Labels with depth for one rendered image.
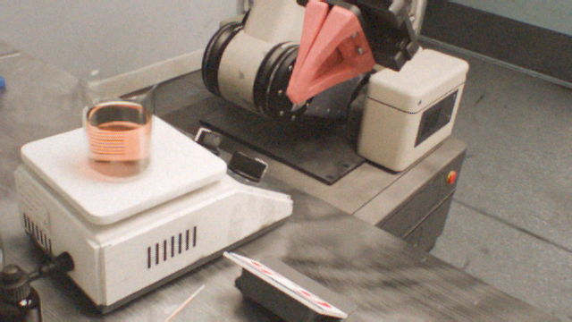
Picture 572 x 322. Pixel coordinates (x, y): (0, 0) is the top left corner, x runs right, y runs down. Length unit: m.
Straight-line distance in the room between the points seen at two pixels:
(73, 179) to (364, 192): 0.97
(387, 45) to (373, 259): 0.19
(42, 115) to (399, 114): 0.85
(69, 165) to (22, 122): 0.26
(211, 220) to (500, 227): 1.65
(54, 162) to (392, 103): 1.00
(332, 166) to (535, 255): 0.81
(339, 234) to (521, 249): 1.47
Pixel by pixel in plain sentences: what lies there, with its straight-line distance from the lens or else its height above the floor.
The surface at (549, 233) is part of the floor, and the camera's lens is 2.14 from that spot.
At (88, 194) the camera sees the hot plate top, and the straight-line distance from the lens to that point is 0.46.
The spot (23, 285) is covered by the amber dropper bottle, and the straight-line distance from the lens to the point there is 0.44.
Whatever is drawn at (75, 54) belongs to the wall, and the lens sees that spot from 2.39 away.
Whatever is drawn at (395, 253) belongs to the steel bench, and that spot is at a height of 0.75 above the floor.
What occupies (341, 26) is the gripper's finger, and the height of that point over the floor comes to 0.94.
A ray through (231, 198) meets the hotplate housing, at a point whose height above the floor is 0.81.
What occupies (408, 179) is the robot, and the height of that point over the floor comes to 0.36.
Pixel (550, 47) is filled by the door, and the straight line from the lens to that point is 3.37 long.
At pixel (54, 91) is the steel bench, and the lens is 0.82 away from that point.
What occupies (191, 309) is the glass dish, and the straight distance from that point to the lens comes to 0.49.
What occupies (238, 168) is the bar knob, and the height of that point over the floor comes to 0.81.
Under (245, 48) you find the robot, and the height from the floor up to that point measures 0.64.
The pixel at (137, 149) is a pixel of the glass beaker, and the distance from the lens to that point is 0.46.
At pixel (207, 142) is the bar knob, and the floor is 0.81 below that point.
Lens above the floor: 1.09
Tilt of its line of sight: 30 degrees down
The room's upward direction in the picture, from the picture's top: 7 degrees clockwise
